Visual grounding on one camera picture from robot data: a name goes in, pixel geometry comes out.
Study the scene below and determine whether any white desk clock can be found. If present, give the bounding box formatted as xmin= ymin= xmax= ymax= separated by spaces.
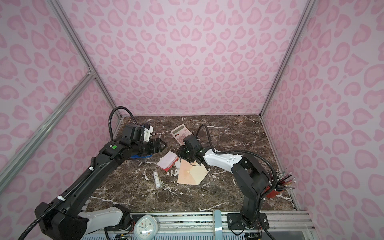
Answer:
xmin=134 ymin=215 xmax=159 ymax=240

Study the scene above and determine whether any aluminium frame strut right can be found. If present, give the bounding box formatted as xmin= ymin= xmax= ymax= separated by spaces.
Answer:
xmin=259 ymin=0 xmax=319 ymax=119

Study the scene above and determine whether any red pencil cup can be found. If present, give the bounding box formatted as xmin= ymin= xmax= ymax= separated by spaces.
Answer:
xmin=267 ymin=170 xmax=296 ymax=199

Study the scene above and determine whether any blue stapler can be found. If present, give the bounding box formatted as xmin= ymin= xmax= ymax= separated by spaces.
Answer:
xmin=130 ymin=155 xmax=153 ymax=160

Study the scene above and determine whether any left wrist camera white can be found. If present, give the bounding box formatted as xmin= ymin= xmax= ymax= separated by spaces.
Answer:
xmin=143 ymin=124 xmax=154 ymax=142

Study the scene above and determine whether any white glue stick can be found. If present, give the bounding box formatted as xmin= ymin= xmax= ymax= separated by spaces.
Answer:
xmin=153 ymin=171 xmax=162 ymax=189

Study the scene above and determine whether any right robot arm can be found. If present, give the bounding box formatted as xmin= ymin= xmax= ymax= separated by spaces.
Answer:
xmin=178 ymin=135 xmax=276 ymax=229

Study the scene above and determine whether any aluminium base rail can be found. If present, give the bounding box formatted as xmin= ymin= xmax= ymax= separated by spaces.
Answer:
xmin=150 ymin=211 xmax=319 ymax=240

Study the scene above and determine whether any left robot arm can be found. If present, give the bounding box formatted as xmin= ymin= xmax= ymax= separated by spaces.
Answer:
xmin=27 ymin=124 xmax=168 ymax=240

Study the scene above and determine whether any light blue tape strip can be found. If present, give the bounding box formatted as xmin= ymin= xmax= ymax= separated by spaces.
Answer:
xmin=213 ymin=210 xmax=224 ymax=240

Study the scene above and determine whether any peach envelope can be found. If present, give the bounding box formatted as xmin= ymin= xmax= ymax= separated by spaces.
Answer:
xmin=177 ymin=159 xmax=208 ymax=186

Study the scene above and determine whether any pink red-bordered letter paper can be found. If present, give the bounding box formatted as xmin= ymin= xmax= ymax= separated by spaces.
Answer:
xmin=157 ymin=152 xmax=179 ymax=172

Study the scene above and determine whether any aluminium frame strut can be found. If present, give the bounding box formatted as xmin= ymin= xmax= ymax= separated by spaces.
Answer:
xmin=46 ymin=0 xmax=117 ymax=109
xmin=259 ymin=0 xmax=319 ymax=119

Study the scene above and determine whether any aluminium diagonal frame bar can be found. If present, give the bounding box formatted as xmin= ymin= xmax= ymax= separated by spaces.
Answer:
xmin=1 ymin=71 xmax=94 ymax=193

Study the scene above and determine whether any aluminium frame strut left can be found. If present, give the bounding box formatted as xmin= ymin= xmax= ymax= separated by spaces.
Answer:
xmin=46 ymin=0 xmax=117 ymax=109

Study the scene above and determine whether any pink calculator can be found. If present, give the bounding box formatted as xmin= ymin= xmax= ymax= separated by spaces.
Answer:
xmin=171 ymin=124 xmax=192 ymax=145

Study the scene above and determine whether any left black cable conduit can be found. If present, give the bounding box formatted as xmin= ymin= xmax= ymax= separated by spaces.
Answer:
xmin=16 ymin=106 xmax=139 ymax=240

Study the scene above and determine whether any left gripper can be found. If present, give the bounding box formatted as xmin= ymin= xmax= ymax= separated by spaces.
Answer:
xmin=132 ymin=136 xmax=169 ymax=156

